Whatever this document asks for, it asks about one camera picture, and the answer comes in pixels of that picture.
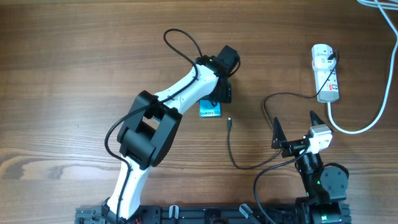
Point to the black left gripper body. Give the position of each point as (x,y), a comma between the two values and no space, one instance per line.
(222,95)

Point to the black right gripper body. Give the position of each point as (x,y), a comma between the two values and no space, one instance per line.
(293,148)

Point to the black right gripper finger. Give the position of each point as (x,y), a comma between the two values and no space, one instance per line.
(279,139)
(315,119)

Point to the blue Galaxy smartphone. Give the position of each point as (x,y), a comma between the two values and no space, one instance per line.
(209,109)

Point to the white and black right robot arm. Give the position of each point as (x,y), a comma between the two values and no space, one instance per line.
(325,184)

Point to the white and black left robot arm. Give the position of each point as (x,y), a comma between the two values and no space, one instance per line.
(148,130)

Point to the white USB charger adapter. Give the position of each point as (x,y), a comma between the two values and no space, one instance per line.
(322,62)

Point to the white power strip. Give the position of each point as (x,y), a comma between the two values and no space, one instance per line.
(326,82)

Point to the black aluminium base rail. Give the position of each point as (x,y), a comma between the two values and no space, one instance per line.
(279,213)

